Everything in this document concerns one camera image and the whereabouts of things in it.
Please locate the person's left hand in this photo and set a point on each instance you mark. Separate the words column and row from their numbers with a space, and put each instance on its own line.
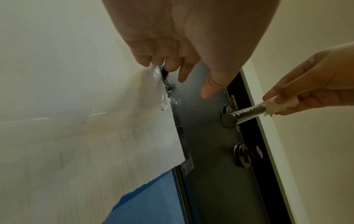
column 177, row 26

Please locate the person's right hand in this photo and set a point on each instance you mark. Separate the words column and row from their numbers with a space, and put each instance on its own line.
column 323, row 81

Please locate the white masking tape strip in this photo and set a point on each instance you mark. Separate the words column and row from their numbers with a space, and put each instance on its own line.
column 287, row 102

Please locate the white protective film sheet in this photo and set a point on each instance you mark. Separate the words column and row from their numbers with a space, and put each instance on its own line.
column 132, row 142

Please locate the brass door latch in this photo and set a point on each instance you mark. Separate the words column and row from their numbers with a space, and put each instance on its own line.
column 234, row 102

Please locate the dark metal thumb-turn lock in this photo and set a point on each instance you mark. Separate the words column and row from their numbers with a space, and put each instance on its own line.
column 244, row 154

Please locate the clear plastic film strip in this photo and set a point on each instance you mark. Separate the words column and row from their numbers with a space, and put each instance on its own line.
column 182, row 140

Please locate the dark grey door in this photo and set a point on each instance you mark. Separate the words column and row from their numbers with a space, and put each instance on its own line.
column 218, row 175

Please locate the blue protective sheet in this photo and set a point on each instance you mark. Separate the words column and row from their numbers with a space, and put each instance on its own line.
column 155, row 201

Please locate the white door frame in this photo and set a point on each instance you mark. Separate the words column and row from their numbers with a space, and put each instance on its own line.
column 279, row 157

